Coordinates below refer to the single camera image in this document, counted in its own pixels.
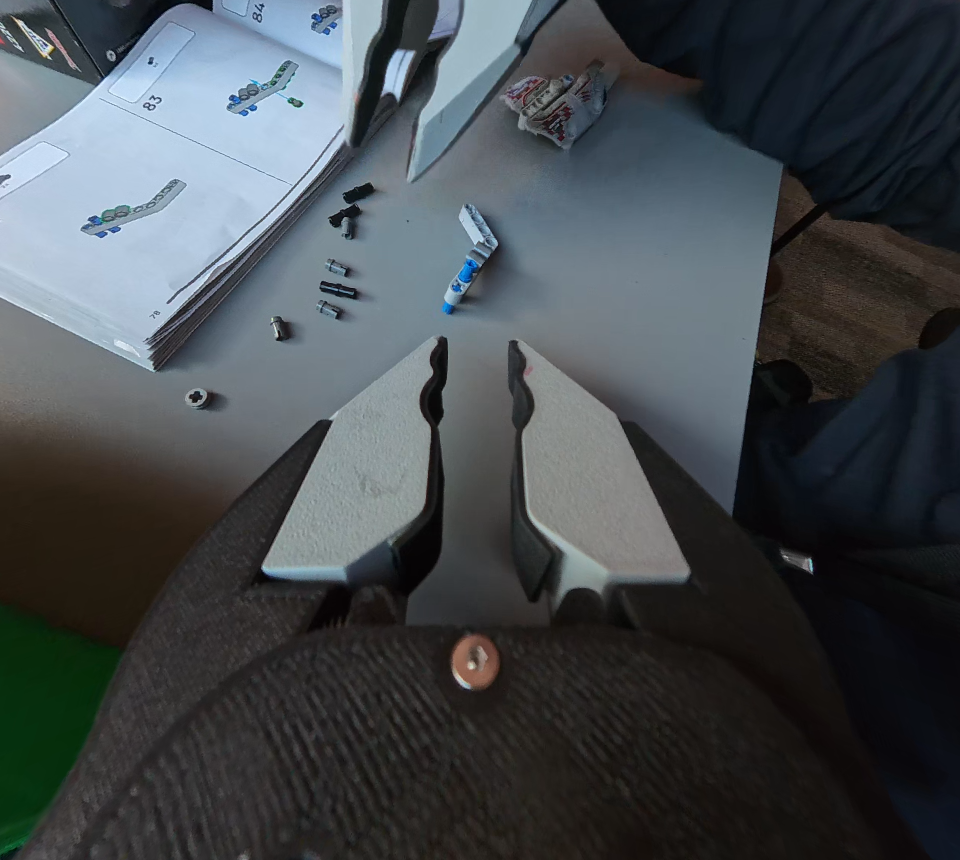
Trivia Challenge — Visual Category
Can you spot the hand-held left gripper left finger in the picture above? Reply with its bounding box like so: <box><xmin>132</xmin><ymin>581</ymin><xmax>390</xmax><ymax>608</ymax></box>
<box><xmin>260</xmin><ymin>335</ymin><xmax>451</xmax><ymax>610</ymax></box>

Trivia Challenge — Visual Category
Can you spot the open instruction booklet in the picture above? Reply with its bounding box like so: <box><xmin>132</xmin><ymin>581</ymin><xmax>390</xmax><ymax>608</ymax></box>
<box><xmin>0</xmin><ymin>0</ymin><xmax>468</xmax><ymax>372</ymax></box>

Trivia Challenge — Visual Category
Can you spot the person's leg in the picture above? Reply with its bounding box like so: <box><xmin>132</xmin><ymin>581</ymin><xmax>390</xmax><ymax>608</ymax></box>
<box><xmin>735</xmin><ymin>342</ymin><xmax>960</xmax><ymax>860</ymax></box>

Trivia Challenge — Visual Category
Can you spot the green plastic object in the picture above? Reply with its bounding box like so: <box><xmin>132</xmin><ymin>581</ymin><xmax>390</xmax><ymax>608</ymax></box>
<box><xmin>0</xmin><ymin>603</ymin><xmax>127</xmax><ymax>860</ymax></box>

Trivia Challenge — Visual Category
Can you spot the black shoe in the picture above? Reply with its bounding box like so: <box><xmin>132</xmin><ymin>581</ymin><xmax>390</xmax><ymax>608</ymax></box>
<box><xmin>752</xmin><ymin>359</ymin><xmax>816</xmax><ymax>420</ymax></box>

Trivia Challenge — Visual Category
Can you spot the black table leg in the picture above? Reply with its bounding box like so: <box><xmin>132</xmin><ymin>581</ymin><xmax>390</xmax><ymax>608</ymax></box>
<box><xmin>771</xmin><ymin>198</ymin><xmax>835</xmax><ymax>255</ymax></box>

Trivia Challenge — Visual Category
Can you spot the crumpled white printed bag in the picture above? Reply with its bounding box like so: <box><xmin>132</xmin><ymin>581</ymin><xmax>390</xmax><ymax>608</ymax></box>
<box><xmin>501</xmin><ymin>59</ymin><xmax>620</xmax><ymax>149</ymax></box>

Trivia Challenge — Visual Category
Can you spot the grey beam assembly blue pin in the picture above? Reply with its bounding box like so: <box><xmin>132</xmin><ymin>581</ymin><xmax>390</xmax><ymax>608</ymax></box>
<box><xmin>438</xmin><ymin>203</ymin><xmax>500</xmax><ymax>315</ymax></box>

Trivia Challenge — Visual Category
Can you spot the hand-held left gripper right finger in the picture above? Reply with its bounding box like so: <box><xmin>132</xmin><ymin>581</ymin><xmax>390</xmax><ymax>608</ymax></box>
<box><xmin>507</xmin><ymin>338</ymin><xmax>693</xmax><ymax>625</ymax></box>

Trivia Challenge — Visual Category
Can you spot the person's right forearm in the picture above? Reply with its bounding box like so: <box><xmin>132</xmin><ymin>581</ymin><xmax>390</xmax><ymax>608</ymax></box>
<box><xmin>588</xmin><ymin>0</ymin><xmax>960</xmax><ymax>231</ymax></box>

